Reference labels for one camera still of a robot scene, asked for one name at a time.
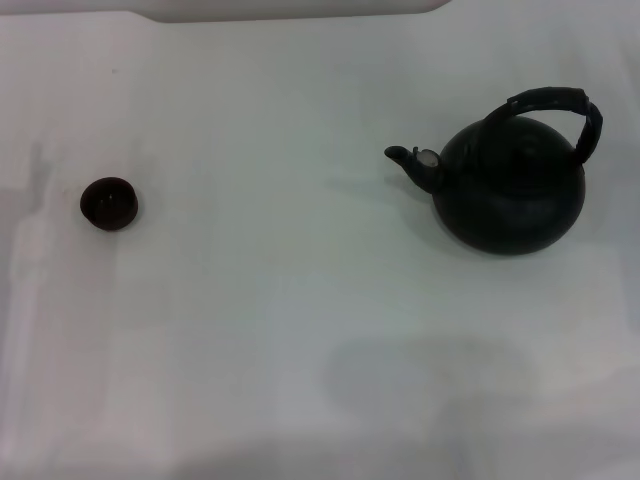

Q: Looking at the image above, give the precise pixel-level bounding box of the black round teapot with handle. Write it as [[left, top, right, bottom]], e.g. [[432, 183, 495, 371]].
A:
[[383, 87, 604, 256]]

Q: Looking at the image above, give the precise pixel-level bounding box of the dark brown round teacup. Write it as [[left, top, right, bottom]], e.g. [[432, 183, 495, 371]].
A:
[[79, 176, 142, 233]]

